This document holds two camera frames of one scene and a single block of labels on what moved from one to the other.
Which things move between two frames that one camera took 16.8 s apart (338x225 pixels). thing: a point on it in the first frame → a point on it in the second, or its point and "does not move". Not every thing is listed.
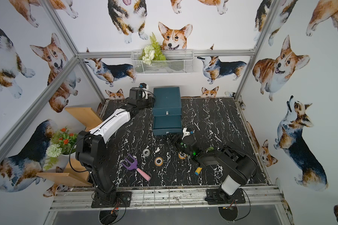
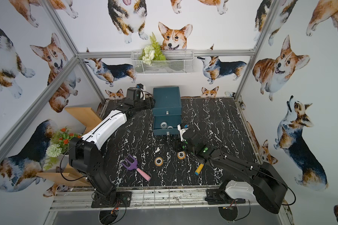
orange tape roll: x=158 y=161 does not move
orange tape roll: x=181 y=155 does not move
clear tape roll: x=146 y=152 → x=163 y=125
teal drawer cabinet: x=167 y=113 does not move
